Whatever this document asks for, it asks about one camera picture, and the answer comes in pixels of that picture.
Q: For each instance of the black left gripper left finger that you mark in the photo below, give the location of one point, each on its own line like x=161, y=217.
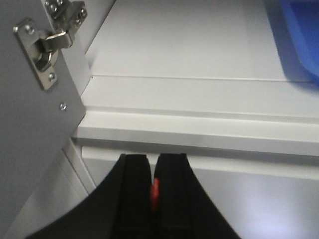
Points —
x=119, y=208

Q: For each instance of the blue plastic tray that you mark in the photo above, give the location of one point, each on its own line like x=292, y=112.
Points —
x=295, y=29

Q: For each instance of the grey cabinet door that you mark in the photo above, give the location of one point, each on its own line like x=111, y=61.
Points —
x=34, y=123

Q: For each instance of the white cabinet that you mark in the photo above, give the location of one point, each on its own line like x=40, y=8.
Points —
x=216, y=79

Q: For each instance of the metal door hinge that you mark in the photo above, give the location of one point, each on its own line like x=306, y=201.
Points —
x=41, y=46

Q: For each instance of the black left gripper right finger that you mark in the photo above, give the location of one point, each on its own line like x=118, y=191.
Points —
x=185, y=211

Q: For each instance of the red plastic spoon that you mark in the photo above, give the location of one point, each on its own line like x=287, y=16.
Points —
x=154, y=195

